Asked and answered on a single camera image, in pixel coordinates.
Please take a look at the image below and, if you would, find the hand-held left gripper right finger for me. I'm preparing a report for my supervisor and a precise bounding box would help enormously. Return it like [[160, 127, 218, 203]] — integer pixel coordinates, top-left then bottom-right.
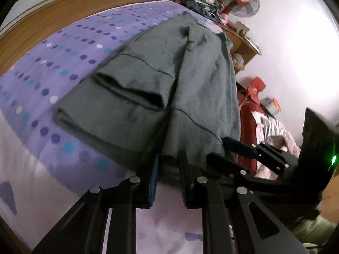
[[178, 151, 309, 254]]

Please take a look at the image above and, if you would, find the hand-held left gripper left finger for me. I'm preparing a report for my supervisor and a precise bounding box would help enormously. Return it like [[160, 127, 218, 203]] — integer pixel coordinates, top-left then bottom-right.
[[32, 155, 161, 254]]

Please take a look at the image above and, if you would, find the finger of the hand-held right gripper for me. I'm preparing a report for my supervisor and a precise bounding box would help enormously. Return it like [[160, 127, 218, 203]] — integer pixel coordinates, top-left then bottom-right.
[[207, 152, 251, 182], [222, 136, 300, 176]]

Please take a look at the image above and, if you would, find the dark grey sweatshirt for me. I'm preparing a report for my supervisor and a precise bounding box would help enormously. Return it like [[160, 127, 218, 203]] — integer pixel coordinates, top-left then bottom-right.
[[53, 12, 241, 180]]

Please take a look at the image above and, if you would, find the striped clothes heap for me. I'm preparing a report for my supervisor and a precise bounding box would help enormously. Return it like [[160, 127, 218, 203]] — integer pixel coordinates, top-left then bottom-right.
[[251, 111, 301, 180]]

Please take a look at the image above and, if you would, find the pile of clothes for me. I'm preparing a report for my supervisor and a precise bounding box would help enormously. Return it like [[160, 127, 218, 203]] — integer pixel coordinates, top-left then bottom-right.
[[180, 0, 228, 22]]

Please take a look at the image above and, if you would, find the red blanket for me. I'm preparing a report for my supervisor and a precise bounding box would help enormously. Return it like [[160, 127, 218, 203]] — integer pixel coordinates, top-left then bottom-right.
[[237, 102, 265, 176]]

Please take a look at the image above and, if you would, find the orange lid container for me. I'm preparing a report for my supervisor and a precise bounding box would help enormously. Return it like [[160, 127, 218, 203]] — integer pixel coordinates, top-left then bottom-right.
[[261, 97, 282, 117]]

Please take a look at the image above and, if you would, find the red plastic stool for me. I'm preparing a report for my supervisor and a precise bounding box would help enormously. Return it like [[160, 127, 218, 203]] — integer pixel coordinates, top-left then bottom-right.
[[238, 77, 267, 106]]

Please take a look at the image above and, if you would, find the white round container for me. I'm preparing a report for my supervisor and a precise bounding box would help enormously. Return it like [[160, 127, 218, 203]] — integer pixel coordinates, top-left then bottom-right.
[[232, 53, 245, 70]]

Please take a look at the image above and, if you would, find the wooden shelf unit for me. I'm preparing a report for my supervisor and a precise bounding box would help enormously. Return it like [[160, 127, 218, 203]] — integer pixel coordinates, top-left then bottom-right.
[[220, 21, 263, 73]]

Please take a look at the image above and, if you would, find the small beige box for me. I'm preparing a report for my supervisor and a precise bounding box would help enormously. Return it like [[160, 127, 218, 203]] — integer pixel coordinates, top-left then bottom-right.
[[234, 21, 250, 35]]

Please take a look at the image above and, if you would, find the electric fan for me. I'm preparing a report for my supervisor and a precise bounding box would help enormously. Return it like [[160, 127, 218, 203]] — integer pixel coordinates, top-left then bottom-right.
[[221, 0, 260, 19]]

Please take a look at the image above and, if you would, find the purple pink dotted bed sheet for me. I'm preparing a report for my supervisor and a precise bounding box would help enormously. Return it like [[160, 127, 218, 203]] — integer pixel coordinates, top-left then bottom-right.
[[0, 0, 239, 252]]

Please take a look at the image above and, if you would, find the wooden bed frame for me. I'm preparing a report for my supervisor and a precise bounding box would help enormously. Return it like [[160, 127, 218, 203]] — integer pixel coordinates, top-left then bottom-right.
[[0, 0, 191, 254]]

